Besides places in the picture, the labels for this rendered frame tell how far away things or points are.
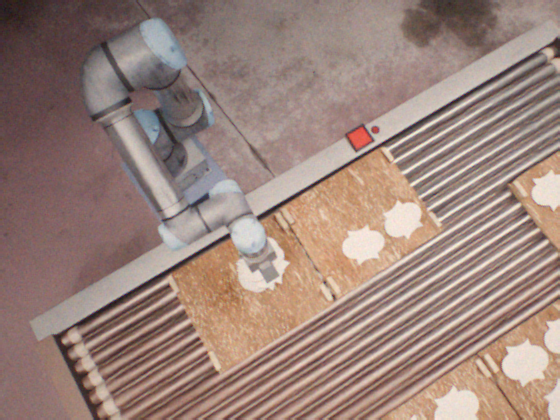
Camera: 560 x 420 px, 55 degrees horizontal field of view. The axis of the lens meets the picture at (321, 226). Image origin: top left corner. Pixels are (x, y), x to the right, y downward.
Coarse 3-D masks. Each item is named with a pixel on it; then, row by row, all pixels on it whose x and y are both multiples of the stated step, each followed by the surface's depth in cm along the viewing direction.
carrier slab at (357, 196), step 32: (384, 160) 178; (320, 192) 175; (352, 192) 175; (384, 192) 175; (288, 224) 173; (320, 224) 172; (352, 224) 172; (320, 256) 169; (384, 256) 170; (352, 288) 167
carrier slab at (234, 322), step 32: (224, 256) 169; (288, 256) 169; (192, 288) 167; (224, 288) 167; (288, 288) 167; (192, 320) 164; (224, 320) 164; (256, 320) 164; (288, 320) 164; (224, 352) 162
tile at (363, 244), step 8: (352, 232) 170; (360, 232) 170; (368, 232) 170; (376, 232) 170; (352, 240) 170; (360, 240) 170; (368, 240) 170; (376, 240) 170; (344, 248) 169; (352, 248) 169; (360, 248) 169; (368, 248) 169; (376, 248) 169; (352, 256) 168; (360, 256) 168; (368, 256) 168; (376, 256) 168
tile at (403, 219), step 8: (400, 208) 173; (408, 208) 173; (416, 208) 173; (384, 216) 173; (392, 216) 172; (400, 216) 172; (408, 216) 172; (416, 216) 172; (384, 224) 172; (392, 224) 171; (400, 224) 171; (408, 224) 171; (416, 224) 171; (392, 232) 170; (400, 232) 170; (408, 232) 170
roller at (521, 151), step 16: (528, 144) 182; (496, 160) 181; (512, 160) 181; (480, 176) 179; (448, 192) 177; (464, 192) 178; (432, 208) 176; (192, 352) 163; (160, 368) 163; (176, 368) 162; (144, 384) 160; (112, 400) 159; (128, 400) 160
